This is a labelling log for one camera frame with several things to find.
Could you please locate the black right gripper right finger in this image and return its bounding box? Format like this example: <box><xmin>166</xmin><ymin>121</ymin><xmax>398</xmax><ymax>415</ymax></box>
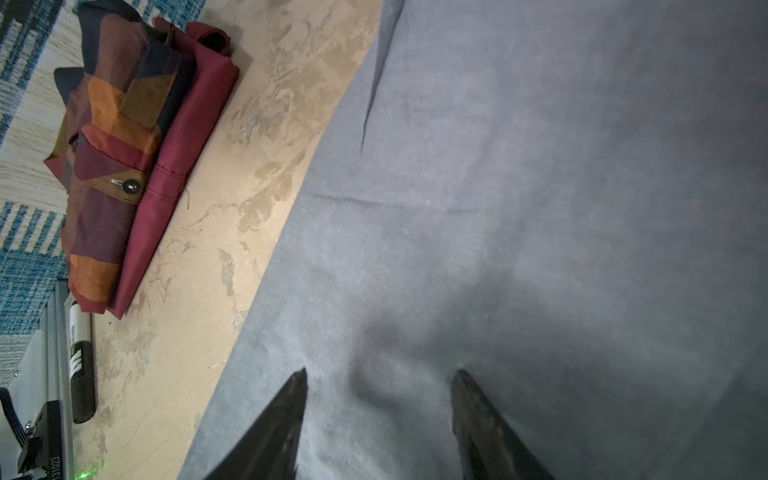
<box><xmin>451</xmin><ymin>369</ymin><xmax>554</xmax><ymax>480</ymax></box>

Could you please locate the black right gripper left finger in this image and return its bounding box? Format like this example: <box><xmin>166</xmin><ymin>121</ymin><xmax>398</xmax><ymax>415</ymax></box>
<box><xmin>207</xmin><ymin>369</ymin><xmax>308</xmax><ymax>480</ymax></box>

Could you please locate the grey long sleeve shirt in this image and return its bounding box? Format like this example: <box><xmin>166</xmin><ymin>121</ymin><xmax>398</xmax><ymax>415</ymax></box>
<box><xmin>180</xmin><ymin>1</ymin><xmax>767</xmax><ymax>479</ymax></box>

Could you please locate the black marker pen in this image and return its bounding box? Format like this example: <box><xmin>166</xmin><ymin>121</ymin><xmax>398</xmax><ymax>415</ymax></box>
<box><xmin>65</xmin><ymin>294</ymin><xmax>97</xmax><ymax>424</ymax></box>

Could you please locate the maroon folded shirt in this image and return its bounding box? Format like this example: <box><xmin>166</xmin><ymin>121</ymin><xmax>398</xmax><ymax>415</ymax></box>
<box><xmin>107</xmin><ymin>17</ymin><xmax>239</xmax><ymax>319</ymax></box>

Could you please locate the multicolour patchwork folded shirt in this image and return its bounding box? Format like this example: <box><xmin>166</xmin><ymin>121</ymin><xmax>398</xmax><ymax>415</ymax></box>
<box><xmin>45</xmin><ymin>1</ymin><xmax>196</xmax><ymax>314</ymax></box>

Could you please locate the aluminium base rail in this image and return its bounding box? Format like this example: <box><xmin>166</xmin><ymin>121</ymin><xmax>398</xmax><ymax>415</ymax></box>
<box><xmin>8</xmin><ymin>280</ymin><xmax>76</xmax><ymax>479</ymax></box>

